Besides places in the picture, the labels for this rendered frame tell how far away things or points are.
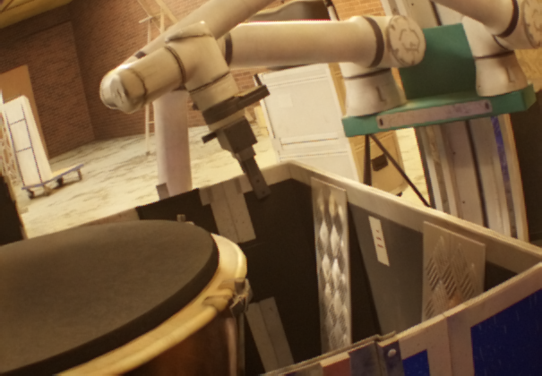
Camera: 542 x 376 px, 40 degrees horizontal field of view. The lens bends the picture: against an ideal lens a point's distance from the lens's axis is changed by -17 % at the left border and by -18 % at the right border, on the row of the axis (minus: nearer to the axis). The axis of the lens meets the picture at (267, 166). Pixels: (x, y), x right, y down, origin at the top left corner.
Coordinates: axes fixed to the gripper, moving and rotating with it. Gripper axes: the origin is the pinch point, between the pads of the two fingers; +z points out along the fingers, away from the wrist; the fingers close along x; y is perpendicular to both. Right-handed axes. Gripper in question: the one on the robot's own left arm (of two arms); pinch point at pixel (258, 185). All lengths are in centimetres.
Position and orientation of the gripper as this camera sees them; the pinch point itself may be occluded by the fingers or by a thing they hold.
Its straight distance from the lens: 165.2
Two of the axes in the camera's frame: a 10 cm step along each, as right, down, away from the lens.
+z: 4.2, 8.9, 1.9
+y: -8.8, 4.5, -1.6
